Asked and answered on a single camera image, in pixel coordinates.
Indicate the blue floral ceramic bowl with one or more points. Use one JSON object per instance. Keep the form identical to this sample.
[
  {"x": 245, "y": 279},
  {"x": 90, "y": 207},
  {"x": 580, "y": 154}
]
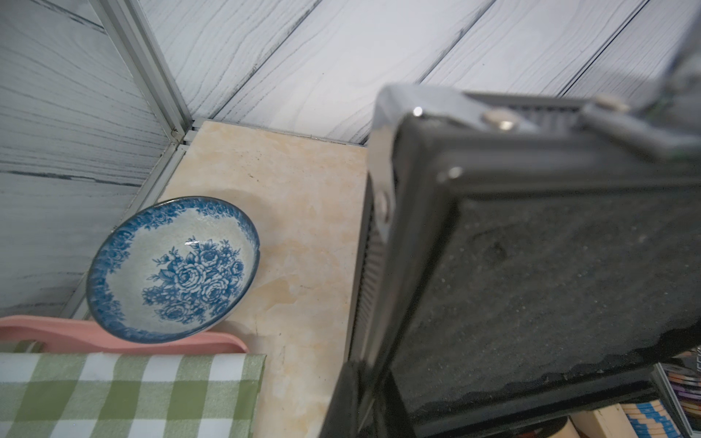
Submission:
[{"x": 173, "y": 270}]

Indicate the pink cutting board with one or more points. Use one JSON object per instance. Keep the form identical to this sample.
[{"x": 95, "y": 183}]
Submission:
[{"x": 81, "y": 336}]

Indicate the green checked cloth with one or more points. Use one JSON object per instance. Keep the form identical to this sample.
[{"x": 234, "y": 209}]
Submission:
[{"x": 117, "y": 395}]

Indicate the black carbon poker case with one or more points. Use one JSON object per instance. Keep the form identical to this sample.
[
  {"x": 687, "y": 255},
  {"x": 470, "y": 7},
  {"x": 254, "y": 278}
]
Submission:
[{"x": 523, "y": 259}]

